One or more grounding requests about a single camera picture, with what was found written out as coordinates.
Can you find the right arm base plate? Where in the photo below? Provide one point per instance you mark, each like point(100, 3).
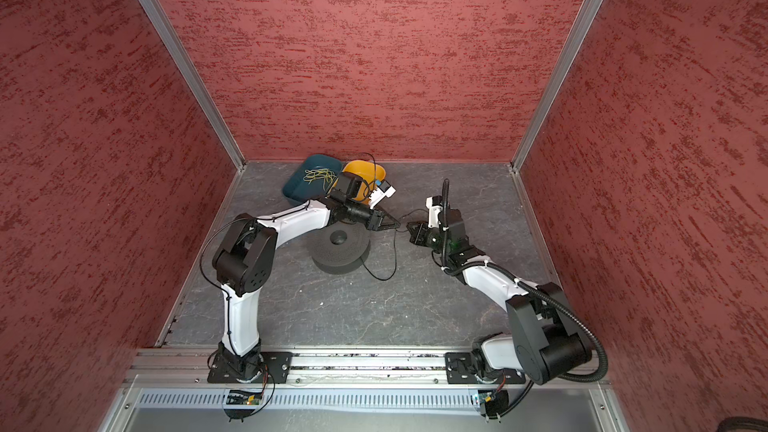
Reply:
point(459, 368)

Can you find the grey cable spool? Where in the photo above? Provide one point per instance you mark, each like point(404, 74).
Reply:
point(339, 248)

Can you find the right aluminium corner post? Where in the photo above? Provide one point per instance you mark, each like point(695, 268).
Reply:
point(581, 25)

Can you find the left aluminium corner post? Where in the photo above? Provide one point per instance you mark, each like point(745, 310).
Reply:
point(174, 46)

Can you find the aluminium front rail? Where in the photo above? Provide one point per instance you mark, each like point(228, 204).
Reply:
point(312, 367)

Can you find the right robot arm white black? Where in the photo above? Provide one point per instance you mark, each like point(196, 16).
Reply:
point(546, 340)

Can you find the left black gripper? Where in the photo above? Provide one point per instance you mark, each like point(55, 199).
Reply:
point(376, 220)

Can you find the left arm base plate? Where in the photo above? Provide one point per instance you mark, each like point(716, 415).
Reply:
point(277, 366)

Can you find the white vented cable duct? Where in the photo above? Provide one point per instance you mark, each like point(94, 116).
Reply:
point(437, 401)

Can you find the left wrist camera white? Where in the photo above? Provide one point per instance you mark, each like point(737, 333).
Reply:
point(381, 190)

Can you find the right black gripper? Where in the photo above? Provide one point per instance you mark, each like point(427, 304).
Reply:
point(418, 236)

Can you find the yellow plastic bin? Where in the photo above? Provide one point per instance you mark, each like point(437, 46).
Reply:
point(370, 173)

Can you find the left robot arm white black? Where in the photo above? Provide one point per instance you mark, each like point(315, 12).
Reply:
point(244, 260)

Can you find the aluminium corner post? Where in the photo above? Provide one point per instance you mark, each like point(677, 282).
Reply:
point(174, 46)
point(581, 25)

